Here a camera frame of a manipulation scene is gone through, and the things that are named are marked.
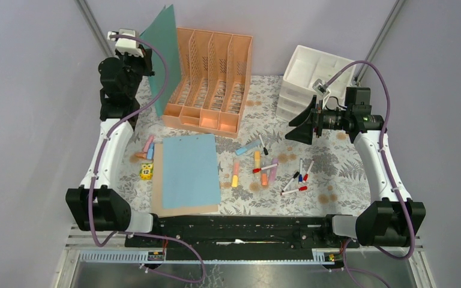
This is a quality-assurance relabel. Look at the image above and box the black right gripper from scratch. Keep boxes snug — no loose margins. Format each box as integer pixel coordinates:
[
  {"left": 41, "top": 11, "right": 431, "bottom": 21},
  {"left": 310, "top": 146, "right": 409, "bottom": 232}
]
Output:
[{"left": 285, "top": 95, "right": 351, "bottom": 145}]

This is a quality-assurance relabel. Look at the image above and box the green folder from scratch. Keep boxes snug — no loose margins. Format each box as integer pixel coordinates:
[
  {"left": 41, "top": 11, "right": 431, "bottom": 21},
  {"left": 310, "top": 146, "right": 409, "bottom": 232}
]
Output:
[{"left": 140, "top": 5, "right": 182, "bottom": 116}]

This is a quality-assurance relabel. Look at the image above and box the light blue folder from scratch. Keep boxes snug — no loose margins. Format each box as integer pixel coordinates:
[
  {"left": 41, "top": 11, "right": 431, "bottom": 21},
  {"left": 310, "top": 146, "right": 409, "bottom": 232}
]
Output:
[{"left": 162, "top": 134, "right": 221, "bottom": 209}]

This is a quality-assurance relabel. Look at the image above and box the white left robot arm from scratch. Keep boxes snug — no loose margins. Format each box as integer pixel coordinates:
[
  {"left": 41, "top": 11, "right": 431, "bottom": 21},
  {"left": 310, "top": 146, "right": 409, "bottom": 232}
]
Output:
[{"left": 65, "top": 49, "right": 162, "bottom": 247}]

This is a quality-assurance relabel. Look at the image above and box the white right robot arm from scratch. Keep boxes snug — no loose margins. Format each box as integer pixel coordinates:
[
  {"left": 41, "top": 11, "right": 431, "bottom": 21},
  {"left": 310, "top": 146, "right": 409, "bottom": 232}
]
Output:
[{"left": 285, "top": 87, "right": 426, "bottom": 247}]

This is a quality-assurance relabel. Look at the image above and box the black cap whiteboard marker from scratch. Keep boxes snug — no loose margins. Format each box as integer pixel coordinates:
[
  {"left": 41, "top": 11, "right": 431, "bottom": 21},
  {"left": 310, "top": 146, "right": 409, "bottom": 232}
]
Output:
[{"left": 258, "top": 134, "right": 269, "bottom": 155}]

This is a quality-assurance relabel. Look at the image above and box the black cap marker right group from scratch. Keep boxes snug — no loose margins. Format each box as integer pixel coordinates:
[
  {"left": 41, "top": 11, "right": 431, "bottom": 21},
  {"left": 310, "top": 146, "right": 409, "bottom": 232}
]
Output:
[{"left": 281, "top": 172, "right": 298, "bottom": 193}]

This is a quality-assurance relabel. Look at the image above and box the blue cap marker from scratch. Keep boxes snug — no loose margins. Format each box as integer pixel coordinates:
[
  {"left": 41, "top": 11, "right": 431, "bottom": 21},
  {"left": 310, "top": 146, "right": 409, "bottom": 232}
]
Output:
[{"left": 298, "top": 158, "right": 304, "bottom": 184}]

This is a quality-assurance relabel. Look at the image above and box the red cap marker upper right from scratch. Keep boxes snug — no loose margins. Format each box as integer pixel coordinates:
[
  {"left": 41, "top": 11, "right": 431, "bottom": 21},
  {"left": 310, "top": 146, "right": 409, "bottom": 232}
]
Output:
[{"left": 303, "top": 159, "right": 315, "bottom": 184}]

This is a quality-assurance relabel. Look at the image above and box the white plastic drawer unit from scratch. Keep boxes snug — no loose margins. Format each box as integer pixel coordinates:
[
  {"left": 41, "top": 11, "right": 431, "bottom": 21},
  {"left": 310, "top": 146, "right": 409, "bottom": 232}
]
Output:
[{"left": 276, "top": 45, "right": 352, "bottom": 121}]

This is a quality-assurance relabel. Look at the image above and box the red cap marker lowest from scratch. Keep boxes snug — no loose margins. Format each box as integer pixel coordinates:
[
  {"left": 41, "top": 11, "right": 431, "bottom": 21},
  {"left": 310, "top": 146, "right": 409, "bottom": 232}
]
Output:
[{"left": 280, "top": 186, "right": 308, "bottom": 196}]

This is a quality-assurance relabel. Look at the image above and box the floral table cloth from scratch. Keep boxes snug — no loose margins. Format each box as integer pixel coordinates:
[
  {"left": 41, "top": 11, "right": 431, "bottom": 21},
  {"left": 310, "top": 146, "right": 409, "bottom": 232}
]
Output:
[{"left": 116, "top": 76, "right": 370, "bottom": 216}]

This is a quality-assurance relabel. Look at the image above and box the red cap marker on highlighters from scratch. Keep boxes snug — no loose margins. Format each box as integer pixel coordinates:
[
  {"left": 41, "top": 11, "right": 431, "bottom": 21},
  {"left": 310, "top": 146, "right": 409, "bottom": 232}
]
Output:
[{"left": 252, "top": 163, "right": 279, "bottom": 173}]

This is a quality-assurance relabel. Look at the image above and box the orange plastic file organizer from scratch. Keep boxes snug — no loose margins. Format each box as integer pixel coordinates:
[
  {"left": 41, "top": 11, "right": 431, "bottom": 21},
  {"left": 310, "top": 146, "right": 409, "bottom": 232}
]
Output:
[{"left": 161, "top": 28, "right": 253, "bottom": 138}]

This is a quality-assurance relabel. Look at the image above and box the orange highlighter left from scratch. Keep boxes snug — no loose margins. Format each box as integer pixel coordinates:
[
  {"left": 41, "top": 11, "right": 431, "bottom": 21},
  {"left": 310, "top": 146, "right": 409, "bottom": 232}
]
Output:
[{"left": 134, "top": 152, "right": 147, "bottom": 160}]

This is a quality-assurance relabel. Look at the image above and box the yellow owl eraser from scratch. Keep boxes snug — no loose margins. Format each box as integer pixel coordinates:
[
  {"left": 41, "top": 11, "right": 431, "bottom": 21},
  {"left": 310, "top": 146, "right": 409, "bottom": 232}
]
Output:
[{"left": 139, "top": 163, "right": 154, "bottom": 180}]

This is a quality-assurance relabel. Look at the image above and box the tan kraft folder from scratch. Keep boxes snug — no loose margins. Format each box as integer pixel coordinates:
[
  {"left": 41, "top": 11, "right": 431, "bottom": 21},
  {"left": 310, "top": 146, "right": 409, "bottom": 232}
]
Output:
[{"left": 151, "top": 143, "right": 218, "bottom": 218}]

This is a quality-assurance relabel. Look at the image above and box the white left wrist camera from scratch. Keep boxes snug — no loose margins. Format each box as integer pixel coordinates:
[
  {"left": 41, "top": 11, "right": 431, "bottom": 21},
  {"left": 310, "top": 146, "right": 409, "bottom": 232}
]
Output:
[{"left": 107, "top": 28, "right": 144, "bottom": 58}]

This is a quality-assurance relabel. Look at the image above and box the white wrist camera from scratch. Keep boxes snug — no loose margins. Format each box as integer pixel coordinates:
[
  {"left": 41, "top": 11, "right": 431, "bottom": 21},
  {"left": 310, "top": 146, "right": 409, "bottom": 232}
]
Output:
[
  {"left": 107, "top": 28, "right": 144, "bottom": 58},
  {"left": 312, "top": 79, "right": 330, "bottom": 100}
]

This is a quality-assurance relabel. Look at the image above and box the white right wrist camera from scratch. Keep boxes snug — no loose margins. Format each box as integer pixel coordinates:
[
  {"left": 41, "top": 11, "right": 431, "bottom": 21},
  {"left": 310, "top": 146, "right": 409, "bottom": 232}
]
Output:
[{"left": 312, "top": 79, "right": 330, "bottom": 100}]

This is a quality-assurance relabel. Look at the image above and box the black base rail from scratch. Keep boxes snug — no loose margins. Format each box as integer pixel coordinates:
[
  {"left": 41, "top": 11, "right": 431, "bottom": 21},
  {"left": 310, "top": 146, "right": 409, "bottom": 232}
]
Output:
[{"left": 125, "top": 215, "right": 346, "bottom": 262}]

